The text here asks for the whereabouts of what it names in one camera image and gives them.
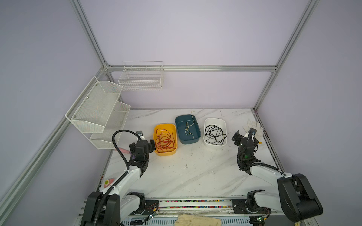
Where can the yellow plastic bin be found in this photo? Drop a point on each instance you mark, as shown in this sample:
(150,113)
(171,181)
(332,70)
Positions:
(165,137)

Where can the white work glove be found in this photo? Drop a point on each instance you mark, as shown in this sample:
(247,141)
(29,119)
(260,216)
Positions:
(257,126)

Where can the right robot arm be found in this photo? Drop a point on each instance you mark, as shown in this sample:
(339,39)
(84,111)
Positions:
(295,197)

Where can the white wire basket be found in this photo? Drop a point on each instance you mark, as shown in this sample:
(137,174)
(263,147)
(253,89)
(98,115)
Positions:
(142,76)

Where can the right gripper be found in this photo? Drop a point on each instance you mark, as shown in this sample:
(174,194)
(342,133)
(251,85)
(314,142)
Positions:
(237,137)

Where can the upper white mesh shelf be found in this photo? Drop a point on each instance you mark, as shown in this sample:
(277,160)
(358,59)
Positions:
(91,111)

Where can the white plastic bin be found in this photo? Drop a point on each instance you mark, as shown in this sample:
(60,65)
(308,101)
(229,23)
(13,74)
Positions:
(215,133)

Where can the pink plastic object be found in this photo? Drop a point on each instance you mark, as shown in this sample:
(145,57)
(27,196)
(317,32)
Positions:
(122,150)

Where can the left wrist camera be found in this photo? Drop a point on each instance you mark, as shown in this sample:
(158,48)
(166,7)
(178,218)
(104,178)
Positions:
(140,135)

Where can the beige cloth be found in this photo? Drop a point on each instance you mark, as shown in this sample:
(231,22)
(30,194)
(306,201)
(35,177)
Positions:
(191,220)

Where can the teal plastic bin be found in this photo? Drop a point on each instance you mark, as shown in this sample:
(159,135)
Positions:
(188,129)

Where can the lower white mesh shelf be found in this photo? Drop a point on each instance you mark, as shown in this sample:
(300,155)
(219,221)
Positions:
(115,122)

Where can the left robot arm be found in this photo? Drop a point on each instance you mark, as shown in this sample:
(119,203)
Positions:
(112,205)

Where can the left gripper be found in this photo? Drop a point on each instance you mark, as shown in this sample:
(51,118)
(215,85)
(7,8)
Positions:
(132,148)

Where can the pink round toy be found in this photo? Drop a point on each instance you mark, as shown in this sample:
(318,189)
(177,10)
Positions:
(108,182)

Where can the white mesh shelf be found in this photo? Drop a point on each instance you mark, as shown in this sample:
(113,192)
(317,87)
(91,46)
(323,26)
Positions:
(91,111)
(115,122)

